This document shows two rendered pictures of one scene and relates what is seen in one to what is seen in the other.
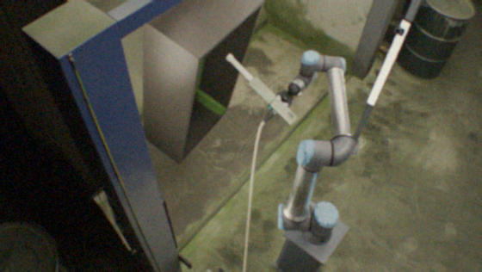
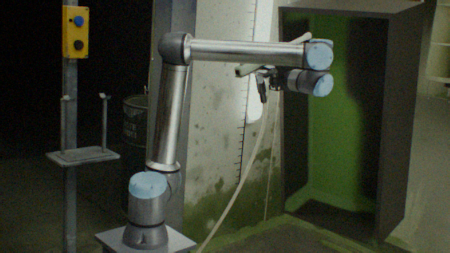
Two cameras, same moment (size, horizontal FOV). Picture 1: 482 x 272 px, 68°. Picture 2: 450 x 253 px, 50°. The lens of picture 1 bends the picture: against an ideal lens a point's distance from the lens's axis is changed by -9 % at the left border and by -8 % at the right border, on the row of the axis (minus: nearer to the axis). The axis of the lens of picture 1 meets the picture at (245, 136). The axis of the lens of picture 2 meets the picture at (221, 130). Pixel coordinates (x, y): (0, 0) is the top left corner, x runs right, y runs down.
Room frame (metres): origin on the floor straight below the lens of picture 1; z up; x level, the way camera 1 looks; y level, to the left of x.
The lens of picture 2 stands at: (1.59, -2.26, 1.59)
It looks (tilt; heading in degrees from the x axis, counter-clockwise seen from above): 14 degrees down; 101
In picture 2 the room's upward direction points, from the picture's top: 5 degrees clockwise
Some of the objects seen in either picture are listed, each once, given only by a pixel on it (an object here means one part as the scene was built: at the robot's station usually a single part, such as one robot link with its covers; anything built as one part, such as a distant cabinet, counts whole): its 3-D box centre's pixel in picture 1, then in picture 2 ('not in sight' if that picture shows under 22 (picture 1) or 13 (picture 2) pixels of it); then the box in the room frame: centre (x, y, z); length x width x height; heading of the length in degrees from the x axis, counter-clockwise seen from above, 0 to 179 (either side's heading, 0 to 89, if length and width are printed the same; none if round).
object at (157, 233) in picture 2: (318, 227); (146, 228); (0.96, -0.50, 0.69); 0.19 x 0.19 x 0.10
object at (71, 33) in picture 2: not in sight; (75, 32); (0.34, 0.05, 1.42); 0.12 x 0.06 x 0.26; 55
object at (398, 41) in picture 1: (387, 65); not in sight; (2.11, -0.99, 1.02); 0.06 x 0.02 x 0.83; 55
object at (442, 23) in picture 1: (432, 34); not in sight; (3.38, -1.93, 0.44); 0.59 x 0.58 x 0.89; 160
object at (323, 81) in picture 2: (305, 78); (315, 83); (1.57, -0.31, 1.34); 0.12 x 0.09 x 0.10; 145
